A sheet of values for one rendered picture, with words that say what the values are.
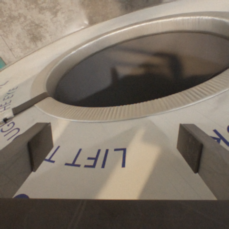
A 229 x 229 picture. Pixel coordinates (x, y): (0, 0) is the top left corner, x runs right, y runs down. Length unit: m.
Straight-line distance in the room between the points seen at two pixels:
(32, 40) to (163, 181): 1.43
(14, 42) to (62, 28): 0.42
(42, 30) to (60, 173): 1.30
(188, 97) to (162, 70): 0.54
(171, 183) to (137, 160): 0.04
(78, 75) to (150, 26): 0.33
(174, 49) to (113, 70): 0.26
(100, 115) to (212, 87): 0.17
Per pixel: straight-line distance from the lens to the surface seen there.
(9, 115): 0.39
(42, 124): 0.16
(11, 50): 1.65
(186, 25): 0.68
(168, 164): 0.18
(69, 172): 0.21
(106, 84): 0.76
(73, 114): 0.29
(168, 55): 0.74
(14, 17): 1.53
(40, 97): 0.40
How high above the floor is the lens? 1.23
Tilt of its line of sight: 49 degrees down
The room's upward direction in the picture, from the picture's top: 169 degrees counter-clockwise
